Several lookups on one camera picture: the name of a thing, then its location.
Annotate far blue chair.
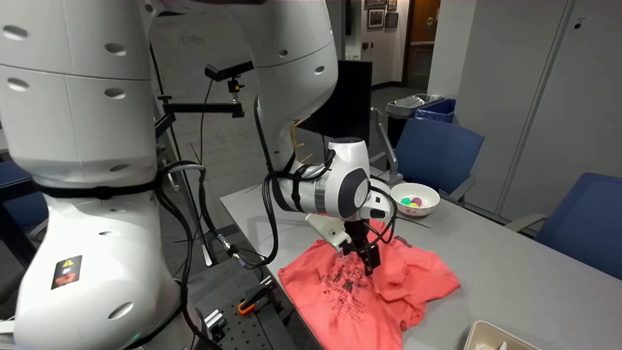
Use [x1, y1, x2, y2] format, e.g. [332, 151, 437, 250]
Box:
[394, 116, 483, 201]

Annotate black camera on stand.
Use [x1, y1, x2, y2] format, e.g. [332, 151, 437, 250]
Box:
[155, 60, 254, 135]

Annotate white bowl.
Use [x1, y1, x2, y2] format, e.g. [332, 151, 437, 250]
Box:
[390, 182, 441, 217]

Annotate near blue chair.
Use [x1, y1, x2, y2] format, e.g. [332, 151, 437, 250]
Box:
[507, 172, 622, 279]

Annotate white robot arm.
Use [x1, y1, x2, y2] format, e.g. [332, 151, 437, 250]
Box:
[0, 0, 372, 350]

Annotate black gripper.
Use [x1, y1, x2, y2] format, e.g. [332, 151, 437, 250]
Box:
[341, 219, 380, 275]

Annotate blue recycling bin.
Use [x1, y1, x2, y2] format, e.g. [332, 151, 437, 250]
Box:
[415, 98, 454, 122]

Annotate orange black clamp tool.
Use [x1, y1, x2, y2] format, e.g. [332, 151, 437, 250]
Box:
[234, 291, 268, 316]

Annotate red-orange shirt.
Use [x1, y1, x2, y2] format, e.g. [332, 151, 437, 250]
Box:
[277, 236, 460, 350]

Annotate blue chair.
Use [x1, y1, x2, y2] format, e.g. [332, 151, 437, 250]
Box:
[394, 116, 483, 201]
[507, 172, 622, 279]

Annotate beige tray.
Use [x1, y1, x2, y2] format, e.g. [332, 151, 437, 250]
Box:
[462, 320, 538, 350]

